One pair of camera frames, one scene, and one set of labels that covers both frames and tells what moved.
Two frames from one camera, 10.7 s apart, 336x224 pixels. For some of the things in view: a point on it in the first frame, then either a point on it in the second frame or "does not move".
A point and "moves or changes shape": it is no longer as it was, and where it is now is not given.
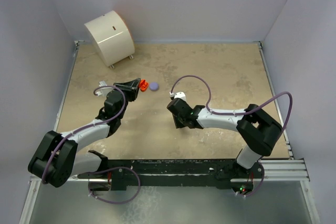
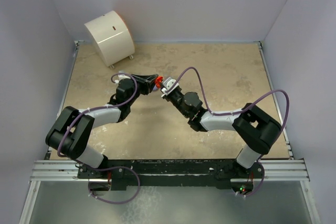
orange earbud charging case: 143,85 moves or changes shape
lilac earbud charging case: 154,86 does not move
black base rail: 137,173 does not move
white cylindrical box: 112,38 does not move
